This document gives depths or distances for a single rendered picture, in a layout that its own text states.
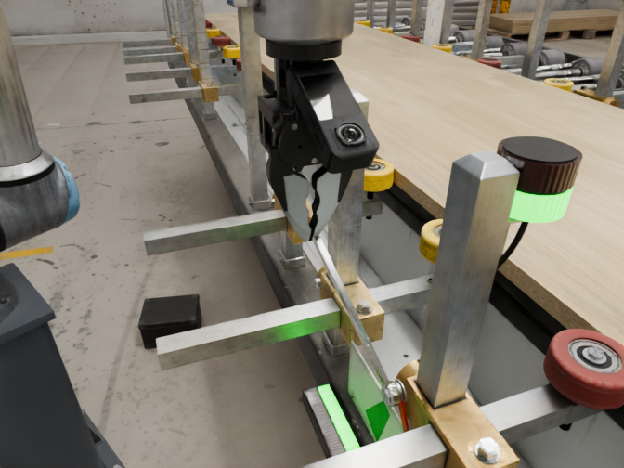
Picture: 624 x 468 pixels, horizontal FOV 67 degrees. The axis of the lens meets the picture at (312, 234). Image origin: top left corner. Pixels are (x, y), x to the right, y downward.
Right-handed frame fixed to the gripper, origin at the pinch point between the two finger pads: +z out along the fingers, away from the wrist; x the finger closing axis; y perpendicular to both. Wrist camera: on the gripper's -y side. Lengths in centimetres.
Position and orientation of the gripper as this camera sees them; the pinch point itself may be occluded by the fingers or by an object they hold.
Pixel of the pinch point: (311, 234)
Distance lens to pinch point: 52.7
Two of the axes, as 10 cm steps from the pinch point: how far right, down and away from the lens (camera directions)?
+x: -9.4, 1.8, -2.9
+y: -3.4, -4.9, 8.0
